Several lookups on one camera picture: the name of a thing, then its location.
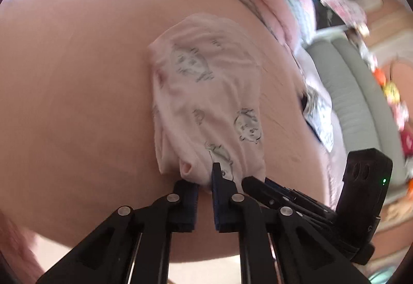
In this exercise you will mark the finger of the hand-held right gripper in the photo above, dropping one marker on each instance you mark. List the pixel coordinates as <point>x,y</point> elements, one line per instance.
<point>258,187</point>
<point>280,188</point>

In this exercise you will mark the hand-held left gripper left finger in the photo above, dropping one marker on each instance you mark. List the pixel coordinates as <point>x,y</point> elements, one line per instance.
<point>193,206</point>

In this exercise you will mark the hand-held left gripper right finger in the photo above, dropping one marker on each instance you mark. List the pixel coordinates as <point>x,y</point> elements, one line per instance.
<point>216,206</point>

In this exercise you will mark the pink printed pajama pants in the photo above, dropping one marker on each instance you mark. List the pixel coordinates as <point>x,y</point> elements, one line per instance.
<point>200,103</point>

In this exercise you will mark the pink pillow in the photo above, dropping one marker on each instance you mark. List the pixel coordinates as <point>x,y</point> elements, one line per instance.
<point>334,171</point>
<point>306,68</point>

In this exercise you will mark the red plush toy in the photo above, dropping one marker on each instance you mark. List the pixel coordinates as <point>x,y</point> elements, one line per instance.
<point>408,143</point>

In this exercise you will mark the folded white printed pajama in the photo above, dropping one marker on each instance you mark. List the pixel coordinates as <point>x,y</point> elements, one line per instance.
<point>321,119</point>

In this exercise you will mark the pink and white plush toy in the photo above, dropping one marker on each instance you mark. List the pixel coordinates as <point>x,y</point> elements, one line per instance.
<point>401,116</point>

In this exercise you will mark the grey padded headboard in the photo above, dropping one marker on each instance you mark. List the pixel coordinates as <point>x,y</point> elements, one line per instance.
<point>355,93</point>

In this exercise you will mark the yellow plush toy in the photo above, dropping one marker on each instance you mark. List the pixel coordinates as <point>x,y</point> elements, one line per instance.
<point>392,91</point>

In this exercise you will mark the orange plush toy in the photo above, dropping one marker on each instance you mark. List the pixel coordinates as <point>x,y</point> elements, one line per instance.
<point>380,77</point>

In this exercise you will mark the white and purple plush toy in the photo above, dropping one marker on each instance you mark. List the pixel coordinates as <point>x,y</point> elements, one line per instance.
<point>359,29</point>

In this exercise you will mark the pink printed hanging garment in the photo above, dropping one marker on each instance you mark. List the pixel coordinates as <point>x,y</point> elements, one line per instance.
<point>343,8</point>

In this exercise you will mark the pink folded quilt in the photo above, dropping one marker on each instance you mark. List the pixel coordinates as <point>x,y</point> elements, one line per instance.
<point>284,6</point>

